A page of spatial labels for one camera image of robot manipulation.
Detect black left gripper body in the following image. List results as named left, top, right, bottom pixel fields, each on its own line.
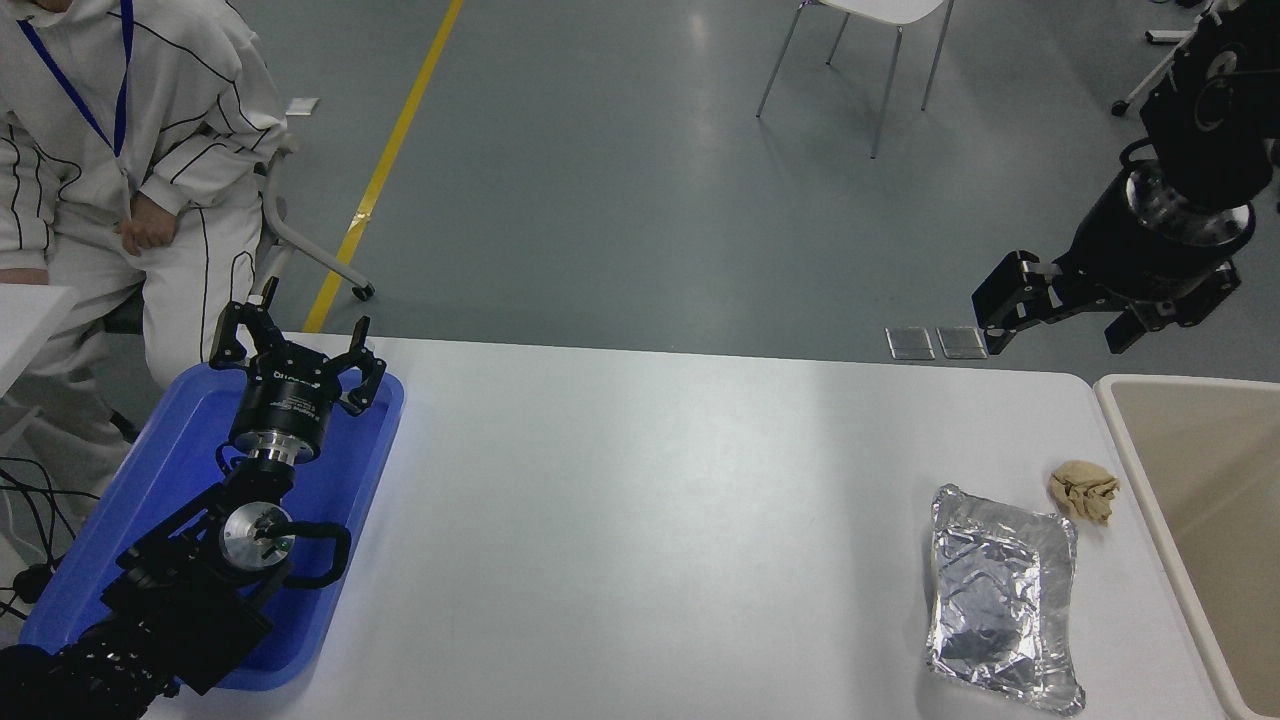
left=230, top=348, right=354, bottom=451

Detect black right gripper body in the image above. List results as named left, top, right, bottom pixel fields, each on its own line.
left=1062, top=195, right=1251, bottom=301

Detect silver foil plate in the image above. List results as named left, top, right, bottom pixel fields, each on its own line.
left=925, top=483, right=1088, bottom=717

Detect person's left hand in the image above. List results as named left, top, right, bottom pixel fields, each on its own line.
left=115, top=192, right=181, bottom=253

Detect white-framed office chair with castors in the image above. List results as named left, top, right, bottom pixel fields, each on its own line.
left=245, top=135, right=377, bottom=313

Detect blue plastic tray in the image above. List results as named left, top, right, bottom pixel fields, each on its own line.
left=20, top=362, right=406, bottom=693

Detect large pale bin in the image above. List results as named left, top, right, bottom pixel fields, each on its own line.
left=1093, top=373, right=1280, bottom=720

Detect white rolling chair base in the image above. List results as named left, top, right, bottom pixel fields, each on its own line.
left=1110, top=25, right=1201, bottom=117

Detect crumpled tan paper ball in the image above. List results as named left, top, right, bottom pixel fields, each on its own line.
left=1047, top=460, right=1121, bottom=528

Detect small white side table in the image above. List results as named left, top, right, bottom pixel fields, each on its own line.
left=0, top=285, right=79, bottom=398

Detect seated person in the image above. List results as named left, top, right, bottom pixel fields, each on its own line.
left=0, top=0, right=293, bottom=501

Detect white chair with metal legs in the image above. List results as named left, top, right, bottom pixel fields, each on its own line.
left=755, top=0, right=956, bottom=159

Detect black floor cables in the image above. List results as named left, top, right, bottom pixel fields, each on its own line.
left=0, top=455, right=101, bottom=621

